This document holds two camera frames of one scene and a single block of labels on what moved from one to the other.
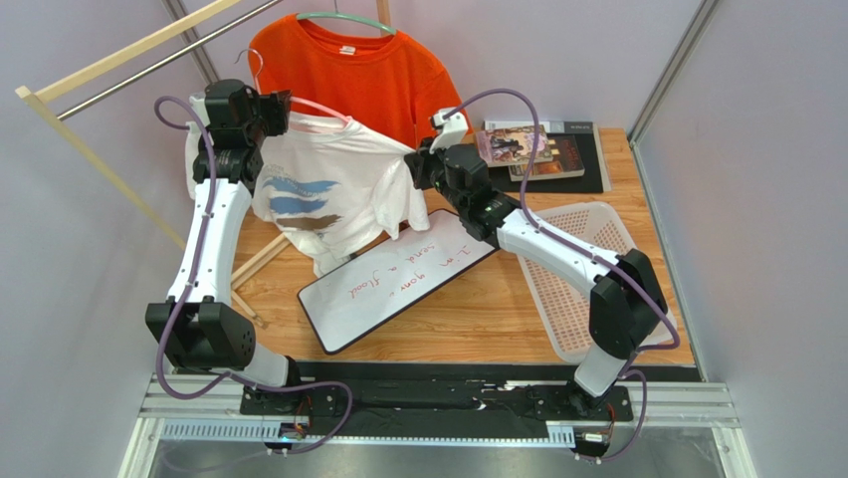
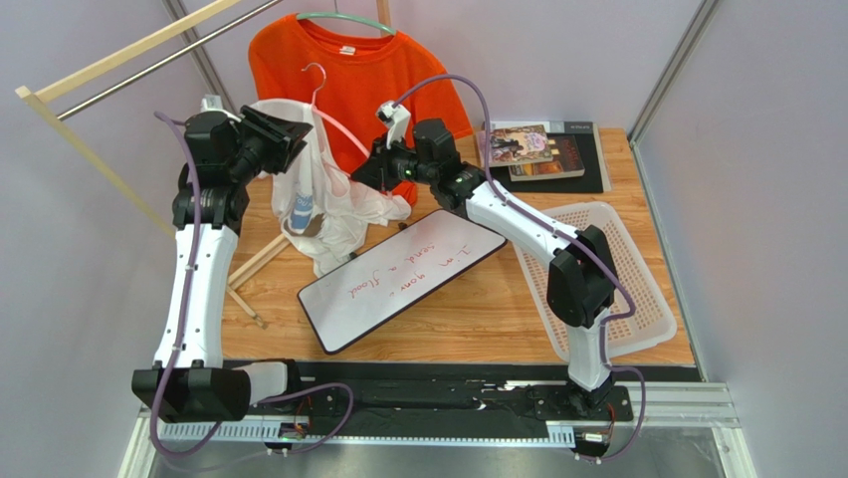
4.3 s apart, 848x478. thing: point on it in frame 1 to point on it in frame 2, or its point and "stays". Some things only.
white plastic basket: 564,299 stays
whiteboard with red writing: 357,295 stays
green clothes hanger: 345,16 stays
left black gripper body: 272,115 to 271,145
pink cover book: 515,145 stays
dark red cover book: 566,161 stays
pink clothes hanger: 295,100 to 326,119
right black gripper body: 416,167 to 380,165
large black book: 595,178 stays
